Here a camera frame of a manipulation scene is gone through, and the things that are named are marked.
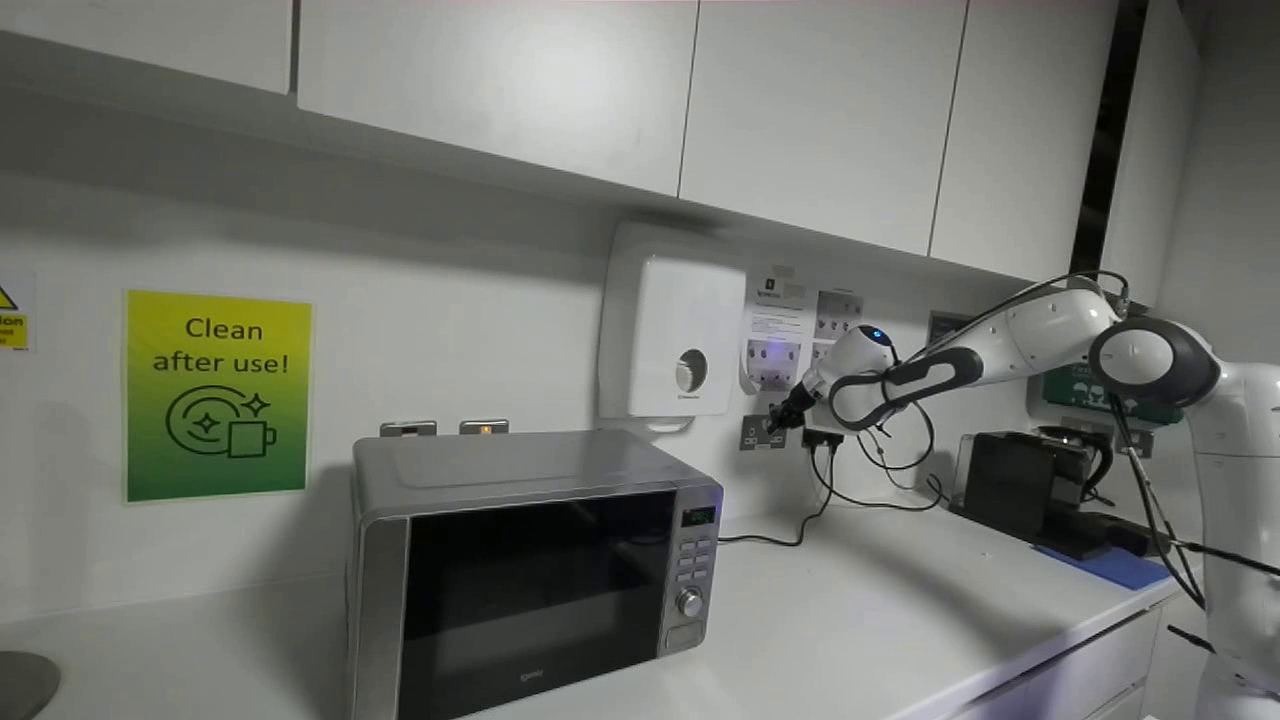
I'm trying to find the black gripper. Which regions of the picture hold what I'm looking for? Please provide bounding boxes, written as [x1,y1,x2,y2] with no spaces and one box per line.
[768,371,849,434]

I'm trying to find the steel wall socket with switch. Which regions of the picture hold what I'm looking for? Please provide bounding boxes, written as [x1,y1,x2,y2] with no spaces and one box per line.
[742,412,793,451]

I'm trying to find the white paper towel dispenser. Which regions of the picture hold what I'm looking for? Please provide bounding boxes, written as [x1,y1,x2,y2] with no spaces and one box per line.
[593,220,752,438]

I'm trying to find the black coffee machine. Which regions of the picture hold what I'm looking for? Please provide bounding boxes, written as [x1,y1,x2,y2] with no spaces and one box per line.
[962,426,1178,560]

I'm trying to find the silver microwave oven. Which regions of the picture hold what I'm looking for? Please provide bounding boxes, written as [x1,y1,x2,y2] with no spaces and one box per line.
[348,426,730,720]

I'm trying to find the blue cloth mat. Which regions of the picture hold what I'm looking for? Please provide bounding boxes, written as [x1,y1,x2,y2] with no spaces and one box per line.
[1072,541,1184,593]

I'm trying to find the green clean after use poster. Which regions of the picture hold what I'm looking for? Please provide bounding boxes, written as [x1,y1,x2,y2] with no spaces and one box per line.
[126,289,315,502]

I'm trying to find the yellow warning sign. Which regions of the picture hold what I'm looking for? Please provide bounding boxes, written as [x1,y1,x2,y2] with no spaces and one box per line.
[0,280,34,354]

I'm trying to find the white paper wall notice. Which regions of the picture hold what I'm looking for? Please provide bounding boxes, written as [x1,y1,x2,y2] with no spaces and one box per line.
[742,268,819,399]

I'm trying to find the small grid wall notice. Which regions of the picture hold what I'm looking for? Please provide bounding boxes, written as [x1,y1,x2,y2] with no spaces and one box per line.
[814,289,867,351]

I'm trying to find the black microwave power cable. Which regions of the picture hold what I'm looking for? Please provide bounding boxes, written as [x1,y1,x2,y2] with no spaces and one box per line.
[715,426,849,551]

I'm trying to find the black looped gripper cable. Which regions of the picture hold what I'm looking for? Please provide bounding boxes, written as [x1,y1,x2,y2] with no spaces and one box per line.
[837,397,953,521]

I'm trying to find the dark wall plaque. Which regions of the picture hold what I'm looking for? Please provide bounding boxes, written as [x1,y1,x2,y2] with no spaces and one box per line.
[927,311,985,351]

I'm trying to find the green wall sign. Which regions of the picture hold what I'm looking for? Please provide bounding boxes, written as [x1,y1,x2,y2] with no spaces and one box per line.
[1025,365,1118,432]

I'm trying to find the white wall cabinet door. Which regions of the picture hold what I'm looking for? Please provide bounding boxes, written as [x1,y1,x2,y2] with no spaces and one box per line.
[0,0,301,94]
[678,0,974,258]
[291,0,706,198]
[927,0,1126,289]

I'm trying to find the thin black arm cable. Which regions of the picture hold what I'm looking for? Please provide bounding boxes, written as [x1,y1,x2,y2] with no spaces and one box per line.
[992,268,1136,322]

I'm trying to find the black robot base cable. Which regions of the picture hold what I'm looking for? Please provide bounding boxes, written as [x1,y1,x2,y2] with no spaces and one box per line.
[1110,407,1280,616]

